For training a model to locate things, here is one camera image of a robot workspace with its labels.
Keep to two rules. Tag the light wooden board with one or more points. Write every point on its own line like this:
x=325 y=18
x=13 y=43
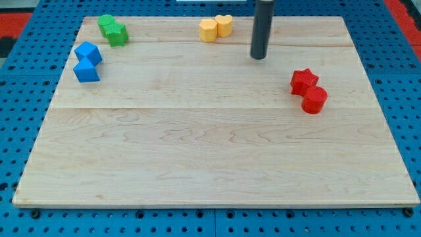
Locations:
x=175 y=122

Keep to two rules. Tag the yellow hexagon block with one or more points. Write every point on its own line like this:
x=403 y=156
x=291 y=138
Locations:
x=208 y=30

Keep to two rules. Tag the yellow heart block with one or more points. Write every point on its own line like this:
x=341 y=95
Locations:
x=224 y=25

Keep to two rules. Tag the red star block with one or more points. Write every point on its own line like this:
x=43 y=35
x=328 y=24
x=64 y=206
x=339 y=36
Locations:
x=302 y=80

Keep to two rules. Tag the red cylinder block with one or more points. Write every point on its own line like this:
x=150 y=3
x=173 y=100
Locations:
x=314 y=99

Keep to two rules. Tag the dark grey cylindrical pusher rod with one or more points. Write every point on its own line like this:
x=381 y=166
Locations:
x=262 y=22

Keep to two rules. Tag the green star block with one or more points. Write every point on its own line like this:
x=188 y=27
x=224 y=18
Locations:
x=116 y=34

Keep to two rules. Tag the blue cube block lower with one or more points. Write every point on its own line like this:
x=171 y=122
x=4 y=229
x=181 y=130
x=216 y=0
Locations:
x=85 y=71

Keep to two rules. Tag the blue cube block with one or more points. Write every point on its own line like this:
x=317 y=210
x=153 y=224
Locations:
x=88 y=51
x=85 y=71

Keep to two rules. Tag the blue cube block upper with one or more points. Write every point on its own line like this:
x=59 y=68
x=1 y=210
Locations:
x=88 y=51

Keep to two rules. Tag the green cylinder block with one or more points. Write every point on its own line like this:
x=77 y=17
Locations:
x=103 y=21

